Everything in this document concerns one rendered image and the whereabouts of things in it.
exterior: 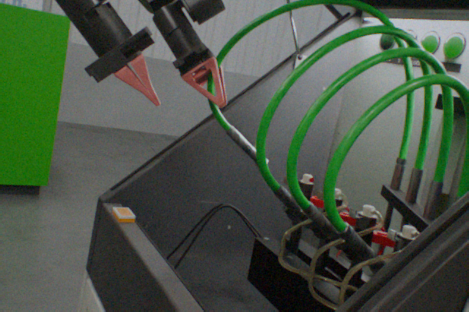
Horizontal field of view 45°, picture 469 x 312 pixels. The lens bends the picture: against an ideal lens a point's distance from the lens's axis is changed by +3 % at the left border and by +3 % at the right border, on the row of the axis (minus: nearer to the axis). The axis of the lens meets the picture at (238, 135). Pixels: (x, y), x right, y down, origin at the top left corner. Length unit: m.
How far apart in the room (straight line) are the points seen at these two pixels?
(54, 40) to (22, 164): 0.89
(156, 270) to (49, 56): 3.32
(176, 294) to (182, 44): 0.43
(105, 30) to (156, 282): 0.37
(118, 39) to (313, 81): 0.63
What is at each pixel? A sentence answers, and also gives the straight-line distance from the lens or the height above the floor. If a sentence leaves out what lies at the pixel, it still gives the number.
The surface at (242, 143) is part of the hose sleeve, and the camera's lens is 1.00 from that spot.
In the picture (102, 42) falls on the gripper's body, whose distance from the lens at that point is 0.77.
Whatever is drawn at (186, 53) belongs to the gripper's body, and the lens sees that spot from 0.97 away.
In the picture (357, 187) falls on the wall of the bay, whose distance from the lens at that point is 1.29.
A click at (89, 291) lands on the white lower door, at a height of 0.77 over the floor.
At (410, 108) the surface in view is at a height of 1.25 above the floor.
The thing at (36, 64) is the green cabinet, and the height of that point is 0.94.
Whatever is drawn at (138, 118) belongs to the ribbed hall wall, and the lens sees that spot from 7.49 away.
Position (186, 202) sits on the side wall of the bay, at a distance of 1.22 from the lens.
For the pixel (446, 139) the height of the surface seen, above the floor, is 1.23.
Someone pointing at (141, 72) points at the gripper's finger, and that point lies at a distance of 0.77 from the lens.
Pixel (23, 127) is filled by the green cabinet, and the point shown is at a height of 0.49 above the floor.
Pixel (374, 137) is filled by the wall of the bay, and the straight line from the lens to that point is 1.26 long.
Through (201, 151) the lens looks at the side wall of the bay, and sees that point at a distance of 1.20.
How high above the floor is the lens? 1.30
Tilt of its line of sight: 9 degrees down
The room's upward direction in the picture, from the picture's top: 11 degrees clockwise
